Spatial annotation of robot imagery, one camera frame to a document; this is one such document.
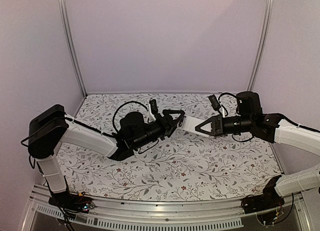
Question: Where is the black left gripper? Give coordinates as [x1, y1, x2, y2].
[132, 109, 185, 150]

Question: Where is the white remote control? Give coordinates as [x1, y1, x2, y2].
[177, 115, 210, 138]

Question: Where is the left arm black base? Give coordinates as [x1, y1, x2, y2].
[48, 186, 95, 213]

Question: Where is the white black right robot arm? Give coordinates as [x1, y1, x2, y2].
[195, 91, 320, 209]

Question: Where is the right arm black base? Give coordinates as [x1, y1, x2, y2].
[241, 175, 285, 226]

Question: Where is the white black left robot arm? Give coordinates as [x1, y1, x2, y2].
[20, 99, 185, 208]

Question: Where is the floral patterned table mat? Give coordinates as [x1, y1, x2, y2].
[57, 93, 282, 202]

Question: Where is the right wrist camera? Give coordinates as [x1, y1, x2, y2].
[208, 94, 228, 117]

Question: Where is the aluminium front rail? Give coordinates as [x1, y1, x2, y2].
[22, 184, 313, 231]

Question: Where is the right aluminium frame post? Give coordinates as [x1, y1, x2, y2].
[247, 0, 274, 91]

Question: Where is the aluminium frame post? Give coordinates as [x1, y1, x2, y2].
[247, 0, 274, 91]
[58, 0, 88, 98]

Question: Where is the left aluminium frame post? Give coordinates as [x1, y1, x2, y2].
[58, 0, 88, 98]

